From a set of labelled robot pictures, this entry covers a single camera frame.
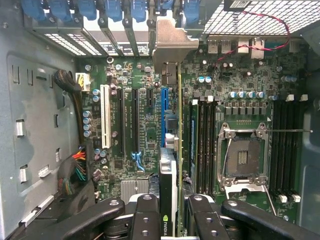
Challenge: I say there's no silver chipset heatsink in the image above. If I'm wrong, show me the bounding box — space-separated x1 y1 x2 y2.
120 179 150 201

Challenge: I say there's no silver socket cover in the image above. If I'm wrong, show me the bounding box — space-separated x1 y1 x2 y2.
224 183 268 201

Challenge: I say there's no short bent locking lever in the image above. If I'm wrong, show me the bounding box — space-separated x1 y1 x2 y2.
264 184 278 217

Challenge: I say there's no black RAM slot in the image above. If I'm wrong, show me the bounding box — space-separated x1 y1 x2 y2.
271 99 281 198
210 94 217 196
204 96 211 196
279 94 289 204
294 93 305 203
199 96 205 196
287 99 296 201

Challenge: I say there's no green RAM stick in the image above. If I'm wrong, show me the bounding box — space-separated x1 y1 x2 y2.
188 99 200 181

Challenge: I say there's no long black expansion slot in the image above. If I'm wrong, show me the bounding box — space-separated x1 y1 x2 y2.
116 87 126 155
131 87 141 154

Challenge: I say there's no white PCI expansion slot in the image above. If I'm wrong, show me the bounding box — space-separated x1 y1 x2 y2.
100 84 112 149

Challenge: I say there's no blue expansion slot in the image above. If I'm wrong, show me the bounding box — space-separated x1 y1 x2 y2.
161 85 171 149

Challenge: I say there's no short black expansion slot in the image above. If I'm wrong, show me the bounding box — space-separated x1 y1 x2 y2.
146 87 155 108

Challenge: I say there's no long straight locking lever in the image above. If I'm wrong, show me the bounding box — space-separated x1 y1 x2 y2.
264 129 314 133

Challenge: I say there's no grey metal PC case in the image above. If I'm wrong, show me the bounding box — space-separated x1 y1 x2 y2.
0 0 320 240

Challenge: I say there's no white power connector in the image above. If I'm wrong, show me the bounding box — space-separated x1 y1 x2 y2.
74 72 91 94

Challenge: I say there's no green motherboard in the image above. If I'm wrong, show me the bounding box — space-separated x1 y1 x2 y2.
74 37 309 226

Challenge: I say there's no silver USB port block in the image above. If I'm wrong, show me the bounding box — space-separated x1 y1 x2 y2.
207 38 233 55

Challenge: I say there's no silver Ethernet port block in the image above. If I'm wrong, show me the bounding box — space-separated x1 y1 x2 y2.
236 36 266 60

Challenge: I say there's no blue slot retention clip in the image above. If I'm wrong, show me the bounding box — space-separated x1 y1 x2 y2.
49 0 74 22
104 0 124 23
21 0 46 22
161 0 174 16
130 0 149 24
78 0 98 21
183 0 201 25

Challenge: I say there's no black fan housing with label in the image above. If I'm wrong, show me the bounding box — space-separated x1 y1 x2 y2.
223 0 254 12

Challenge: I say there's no CPU socket with metal frame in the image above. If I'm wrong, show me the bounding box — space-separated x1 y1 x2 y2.
216 121 271 188

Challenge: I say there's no multicoloured wire bundle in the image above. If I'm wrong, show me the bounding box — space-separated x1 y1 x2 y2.
57 145 89 196

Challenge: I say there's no black sleeved power cable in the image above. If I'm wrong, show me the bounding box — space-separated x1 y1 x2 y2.
52 69 85 145

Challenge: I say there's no red and black twisted wire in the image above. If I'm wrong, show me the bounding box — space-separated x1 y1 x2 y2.
215 10 292 74

